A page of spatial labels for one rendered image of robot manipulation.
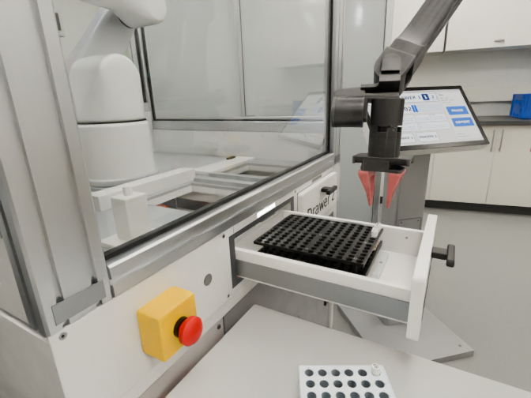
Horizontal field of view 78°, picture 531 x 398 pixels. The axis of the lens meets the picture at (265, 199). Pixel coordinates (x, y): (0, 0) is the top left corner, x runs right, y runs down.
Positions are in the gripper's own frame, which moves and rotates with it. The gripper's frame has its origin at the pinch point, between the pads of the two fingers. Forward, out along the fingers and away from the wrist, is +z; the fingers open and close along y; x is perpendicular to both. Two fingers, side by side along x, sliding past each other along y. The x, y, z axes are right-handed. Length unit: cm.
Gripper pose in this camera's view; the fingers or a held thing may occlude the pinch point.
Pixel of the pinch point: (379, 202)
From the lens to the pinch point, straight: 67.7
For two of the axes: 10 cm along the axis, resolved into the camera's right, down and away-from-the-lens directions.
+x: 5.1, -2.2, 8.3
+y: 8.6, 1.2, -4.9
